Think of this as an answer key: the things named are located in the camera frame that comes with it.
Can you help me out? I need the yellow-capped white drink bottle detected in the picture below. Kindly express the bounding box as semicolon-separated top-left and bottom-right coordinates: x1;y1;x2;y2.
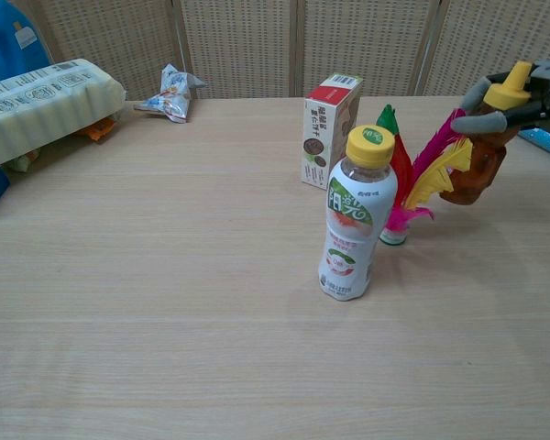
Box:
316;124;400;302

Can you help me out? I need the pale yellow wrapped paper pack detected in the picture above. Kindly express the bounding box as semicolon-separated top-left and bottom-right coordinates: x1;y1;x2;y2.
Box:
0;58;127;173

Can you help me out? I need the beige woven folding screen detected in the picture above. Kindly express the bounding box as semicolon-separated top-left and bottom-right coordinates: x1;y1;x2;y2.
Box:
16;0;550;98

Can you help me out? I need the crumpled white blue snack bag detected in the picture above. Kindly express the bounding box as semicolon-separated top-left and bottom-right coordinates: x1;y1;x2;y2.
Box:
133;63;209;125

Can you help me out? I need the green wrapped packet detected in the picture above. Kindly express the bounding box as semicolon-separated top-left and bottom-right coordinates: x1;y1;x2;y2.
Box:
3;148;43;174

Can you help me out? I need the colourful feather shuttlecock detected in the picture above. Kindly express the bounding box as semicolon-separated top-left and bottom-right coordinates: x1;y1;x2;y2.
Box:
377;104;474;248

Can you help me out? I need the orange snack packet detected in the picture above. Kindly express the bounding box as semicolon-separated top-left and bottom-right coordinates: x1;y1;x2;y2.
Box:
78;116;118;141

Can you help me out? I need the blue detergent bottle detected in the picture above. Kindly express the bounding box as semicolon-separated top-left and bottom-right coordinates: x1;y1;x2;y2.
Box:
0;0;55;87

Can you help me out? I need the white red cookie box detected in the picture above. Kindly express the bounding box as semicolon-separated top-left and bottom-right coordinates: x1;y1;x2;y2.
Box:
300;72;365;191

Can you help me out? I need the brown yellow-capped bottle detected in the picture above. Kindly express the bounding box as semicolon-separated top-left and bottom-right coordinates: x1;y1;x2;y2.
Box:
438;60;533;206

